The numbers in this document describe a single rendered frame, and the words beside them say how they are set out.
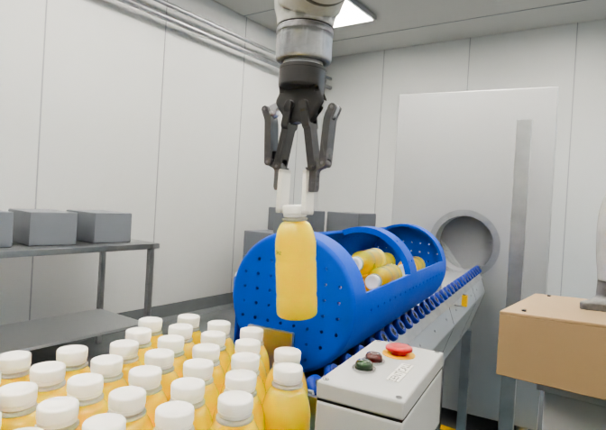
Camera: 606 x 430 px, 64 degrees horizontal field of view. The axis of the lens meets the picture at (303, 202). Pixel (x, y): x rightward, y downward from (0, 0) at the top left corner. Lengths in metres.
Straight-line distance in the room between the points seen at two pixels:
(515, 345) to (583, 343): 0.11
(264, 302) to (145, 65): 4.11
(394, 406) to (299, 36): 0.52
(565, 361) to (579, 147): 5.14
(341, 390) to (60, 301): 4.08
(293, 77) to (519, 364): 0.64
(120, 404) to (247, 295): 0.52
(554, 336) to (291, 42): 0.66
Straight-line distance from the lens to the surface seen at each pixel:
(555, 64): 6.24
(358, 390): 0.56
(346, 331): 0.95
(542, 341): 0.97
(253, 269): 1.03
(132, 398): 0.58
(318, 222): 4.97
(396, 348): 0.67
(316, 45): 0.76
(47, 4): 4.55
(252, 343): 0.76
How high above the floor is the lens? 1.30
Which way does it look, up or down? level
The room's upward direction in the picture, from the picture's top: 3 degrees clockwise
